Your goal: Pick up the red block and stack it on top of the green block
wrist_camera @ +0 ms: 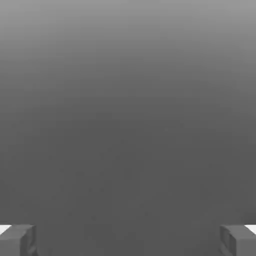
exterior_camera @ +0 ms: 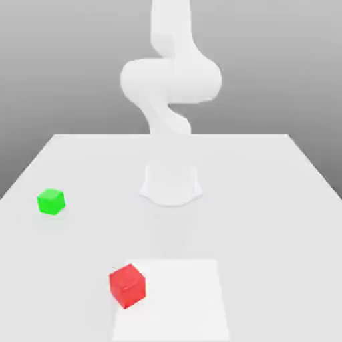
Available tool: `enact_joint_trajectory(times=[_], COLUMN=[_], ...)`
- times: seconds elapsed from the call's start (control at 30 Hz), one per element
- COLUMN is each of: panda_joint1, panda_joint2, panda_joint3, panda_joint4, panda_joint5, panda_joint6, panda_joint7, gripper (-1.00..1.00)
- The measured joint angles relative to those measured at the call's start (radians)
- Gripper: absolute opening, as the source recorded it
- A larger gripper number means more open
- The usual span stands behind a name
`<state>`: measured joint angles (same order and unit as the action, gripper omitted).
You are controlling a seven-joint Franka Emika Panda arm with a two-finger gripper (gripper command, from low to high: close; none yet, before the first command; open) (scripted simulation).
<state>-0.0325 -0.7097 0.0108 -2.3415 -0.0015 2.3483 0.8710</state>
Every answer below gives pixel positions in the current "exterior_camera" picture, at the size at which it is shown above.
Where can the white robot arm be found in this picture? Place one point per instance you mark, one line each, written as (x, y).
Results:
(171, 80)

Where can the small red cube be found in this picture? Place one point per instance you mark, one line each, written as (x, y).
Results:
(127, 286)

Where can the small green cube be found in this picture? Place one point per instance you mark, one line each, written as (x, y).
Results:
(51, 201)

